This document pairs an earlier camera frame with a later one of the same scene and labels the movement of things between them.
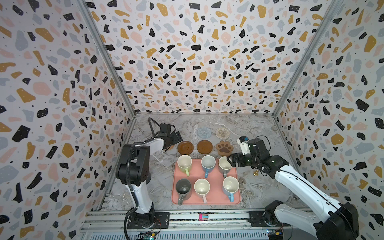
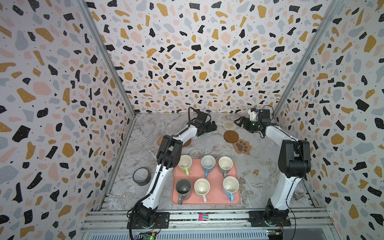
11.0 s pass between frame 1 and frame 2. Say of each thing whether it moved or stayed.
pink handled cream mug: stayed
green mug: stayed
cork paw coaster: moved
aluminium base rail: stayed
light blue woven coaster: stayed
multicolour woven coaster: moved
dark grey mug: stayed
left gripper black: moved
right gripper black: moved
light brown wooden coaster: moved
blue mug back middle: stayed
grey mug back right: stayed
